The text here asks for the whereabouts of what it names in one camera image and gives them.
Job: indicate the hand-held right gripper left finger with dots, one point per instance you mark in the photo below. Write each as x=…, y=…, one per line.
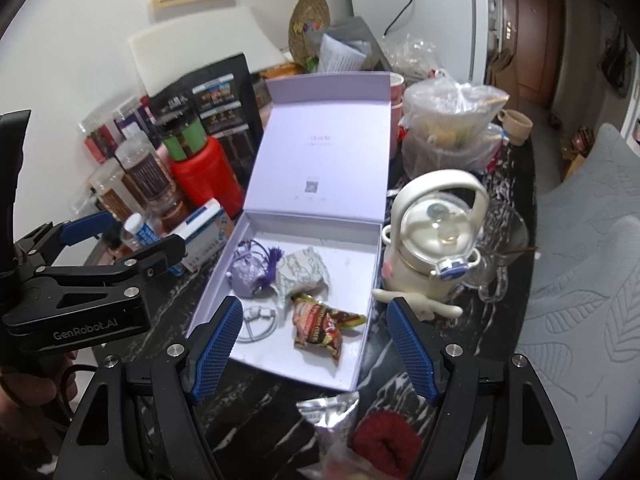
x=215, y=350

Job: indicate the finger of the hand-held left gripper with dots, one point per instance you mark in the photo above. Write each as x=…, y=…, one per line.
x=85, y=227
x=150, y=255

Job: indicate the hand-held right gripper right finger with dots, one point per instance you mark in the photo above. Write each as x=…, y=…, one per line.
x=415, y=350

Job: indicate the purple sachet pouch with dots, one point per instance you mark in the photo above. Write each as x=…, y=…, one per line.
x=245, y=275

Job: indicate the dark red knitted scrunchie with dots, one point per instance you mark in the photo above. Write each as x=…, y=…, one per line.
x=385, y=435

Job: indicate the red gold snack packet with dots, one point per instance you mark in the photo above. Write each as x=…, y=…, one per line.
x=320, y=330

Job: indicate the purple tassel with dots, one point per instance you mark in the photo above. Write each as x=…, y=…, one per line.
x=272, y=265

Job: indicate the silver foil packet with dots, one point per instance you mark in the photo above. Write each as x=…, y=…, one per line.
x=325, y=407

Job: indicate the white floral sachet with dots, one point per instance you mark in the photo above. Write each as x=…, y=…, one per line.
x=300, y=270

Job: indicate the clear zip bag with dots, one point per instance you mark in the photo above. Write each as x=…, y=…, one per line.
x=340, y=455

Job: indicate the lavender gift box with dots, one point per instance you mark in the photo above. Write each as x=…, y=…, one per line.
x=320, y=160

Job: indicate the person's left hand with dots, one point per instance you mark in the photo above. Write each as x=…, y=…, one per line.
x=30, y=390

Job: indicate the blue tablet tube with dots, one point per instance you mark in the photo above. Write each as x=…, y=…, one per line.
x=142, y=232

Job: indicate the clear jar amber contents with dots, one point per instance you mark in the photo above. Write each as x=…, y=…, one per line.
x=110, y=190

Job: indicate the white blue medicine box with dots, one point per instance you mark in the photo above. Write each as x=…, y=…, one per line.
x=205, y=235

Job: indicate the clear jar brown label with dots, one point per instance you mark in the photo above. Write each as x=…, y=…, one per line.
x=150, y=175

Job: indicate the clear jar red contents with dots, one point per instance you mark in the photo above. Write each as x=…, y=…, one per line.
x=102, y=142

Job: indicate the cream cartoon kettle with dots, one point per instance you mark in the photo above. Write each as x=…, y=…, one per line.
x=400, y=260

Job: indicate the red bottle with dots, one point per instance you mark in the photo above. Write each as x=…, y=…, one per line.
x=205, y=180

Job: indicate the dark jar green label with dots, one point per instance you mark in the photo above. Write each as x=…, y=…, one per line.
x=182, y=142

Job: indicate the clear jar purple contents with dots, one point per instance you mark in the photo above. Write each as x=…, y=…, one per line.
x=132, y=120

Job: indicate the clear glass cup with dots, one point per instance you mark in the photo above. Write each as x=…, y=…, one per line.
x=505, y=260

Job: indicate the grey leaf-patterned covered chair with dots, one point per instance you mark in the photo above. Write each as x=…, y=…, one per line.
x=600, y=170
x=575, y=335

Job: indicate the black stand-up pouch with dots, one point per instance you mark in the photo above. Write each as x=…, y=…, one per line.
x=220, y=90

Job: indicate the plastic bag with bowl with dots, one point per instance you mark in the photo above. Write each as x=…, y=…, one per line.
x=450, y=150

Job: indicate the white foam board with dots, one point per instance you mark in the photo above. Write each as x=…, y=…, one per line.
x=200, y=45

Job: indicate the orange packet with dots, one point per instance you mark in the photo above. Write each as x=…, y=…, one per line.
x=277, y=72

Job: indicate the beige mug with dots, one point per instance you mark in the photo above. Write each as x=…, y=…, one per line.
x=515, y=127

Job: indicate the pink cup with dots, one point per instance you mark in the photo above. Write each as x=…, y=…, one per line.
x=396, y=95

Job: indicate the white folded paper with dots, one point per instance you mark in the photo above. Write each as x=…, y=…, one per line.
x=340, y=55

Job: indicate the woven round trivet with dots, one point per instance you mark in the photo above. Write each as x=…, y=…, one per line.
x=310, y=15

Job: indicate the crumpled clear plastic bag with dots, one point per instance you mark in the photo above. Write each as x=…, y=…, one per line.
x=415, y=55

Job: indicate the grey plastic mailer bag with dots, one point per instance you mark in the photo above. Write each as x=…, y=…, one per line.
x=360, y=35

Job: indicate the brown wooden door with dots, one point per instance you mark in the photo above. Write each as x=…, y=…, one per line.
x=530, y=35

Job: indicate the white fridge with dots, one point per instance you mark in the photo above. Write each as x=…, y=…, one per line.
x=440, y=15

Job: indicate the black handbag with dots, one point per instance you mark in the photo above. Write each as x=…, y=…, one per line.
x=617, y=65

